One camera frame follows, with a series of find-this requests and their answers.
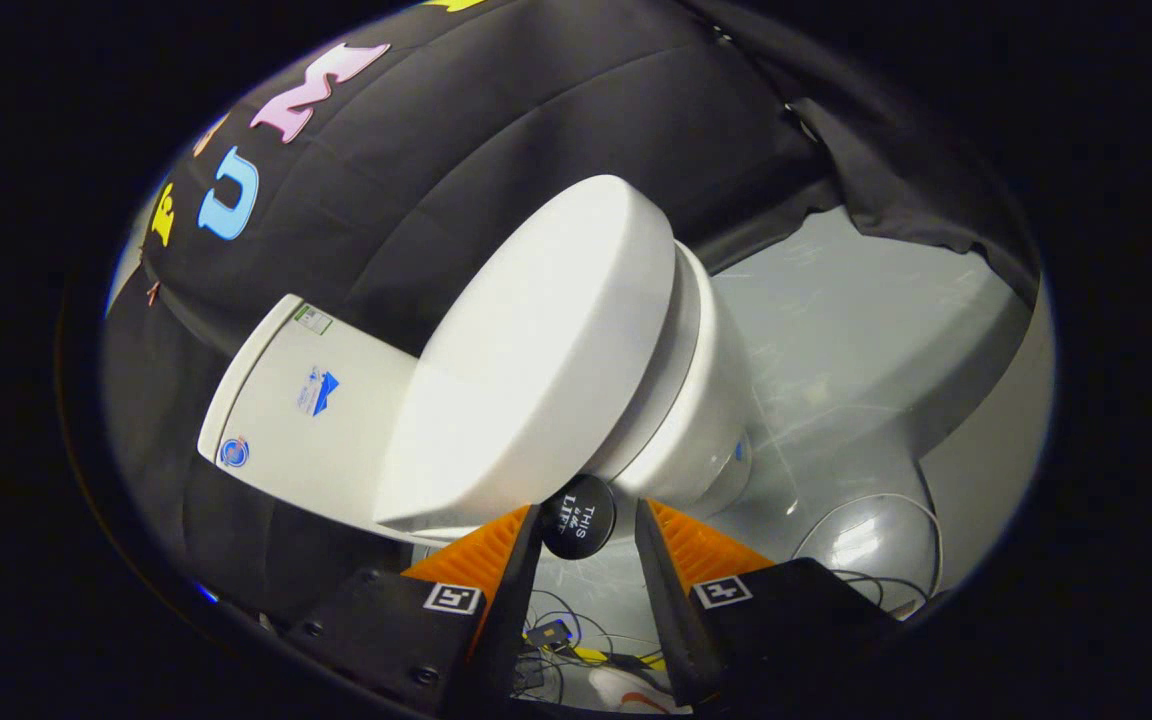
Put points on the white toilet lid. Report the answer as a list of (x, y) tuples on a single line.
[(536, 350)]

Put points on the black round lid lifter tab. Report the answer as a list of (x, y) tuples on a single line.
[(576, 516)]

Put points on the white ceramic toilet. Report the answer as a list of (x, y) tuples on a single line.
[(306, 400)]

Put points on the white toilet seat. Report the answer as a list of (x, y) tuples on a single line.
[(678, 350)]

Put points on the black backdrop cloth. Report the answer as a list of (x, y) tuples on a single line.
[(456, 130)]

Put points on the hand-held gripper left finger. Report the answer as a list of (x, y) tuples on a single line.
[(516, 610)]

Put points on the red clip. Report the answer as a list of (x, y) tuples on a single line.
[(152, 292)]

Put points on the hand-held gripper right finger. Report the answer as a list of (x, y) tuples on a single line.
[(664, 610)]

